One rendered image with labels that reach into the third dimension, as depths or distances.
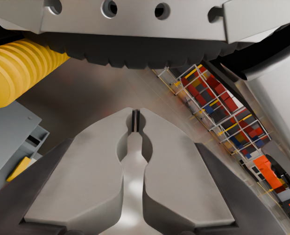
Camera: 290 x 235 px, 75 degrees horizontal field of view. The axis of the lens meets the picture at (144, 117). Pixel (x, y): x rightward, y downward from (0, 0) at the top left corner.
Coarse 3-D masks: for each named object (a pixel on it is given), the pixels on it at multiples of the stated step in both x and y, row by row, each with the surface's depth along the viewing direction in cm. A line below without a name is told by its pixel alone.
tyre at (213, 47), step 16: (16, 32) 24; (32, 32) 24; (48, 32) 24; (272, 32) 25; (64, 48) 25; (80, 48) 25; (96, 48) 25; (112, 48) 25; (128, 48) 25; (144, 48) 25; (160, 48) 25; (176, 48) 25; (192, 48) 25; (208, 48) 25; (224, 48) 25; (240, 48) 26; (112, 64) 27; (128, 64) 26; (144, 64) 26; (160, 64) 26; (176, 64) 27; (192, 64) 27
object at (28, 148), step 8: (40, 128) 66; (32, 136) 61; (40, 136) 66; (24, 144) 58; (32, 144) 59; (40, 144) 62; (16, 152) 56; (24, 152) 58; (32, 152) 58; (8, 160) 53; (16, 160) 55; (24, 160) 53; (8, 168) 52; (16, 168) 50; (24, 168) 52; (0, 176) 49; (8, 176) 51; (0, 184) 48
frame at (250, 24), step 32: (0, 0) 15; (32, 0) 15; (64, 0) 15; (96, 0) 15; (128, 0) 15; (160, 0) 15; (192, 0) 15; (224, 0) 15; (256, 0) 15; (288, 0) 15; (64, 32) 16; (96, 32) 16; (128, 32) 16; (160, 32) 16; (192, 32) 16; (224, 32) 17; (256, 32) 16
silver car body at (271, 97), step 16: (208, 64) 183; (224, 64) 45; (288, 64) 33; (224, 80) 151; (240, 80) 39; (256, 80) 34; (272, 80) 34; (288, 80) 35; (240, 96) 127; (256, 96) 37; (272, 96) 36; (288, 96) 36; (256, 112) 50; (272, 112) 38; (288, 112) 38; (272, 128) 45; (288, 128) 40; (288, 144) 44
